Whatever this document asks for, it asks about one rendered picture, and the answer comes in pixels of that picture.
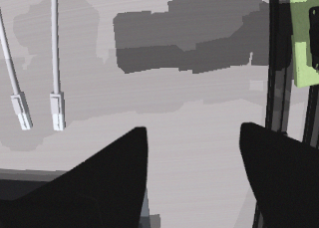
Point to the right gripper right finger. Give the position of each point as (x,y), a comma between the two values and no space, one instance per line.
(284,176)

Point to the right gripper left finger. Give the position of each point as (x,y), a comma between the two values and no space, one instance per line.
(106,190)

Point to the white network cable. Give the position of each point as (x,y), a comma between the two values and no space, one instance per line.
(56,97)

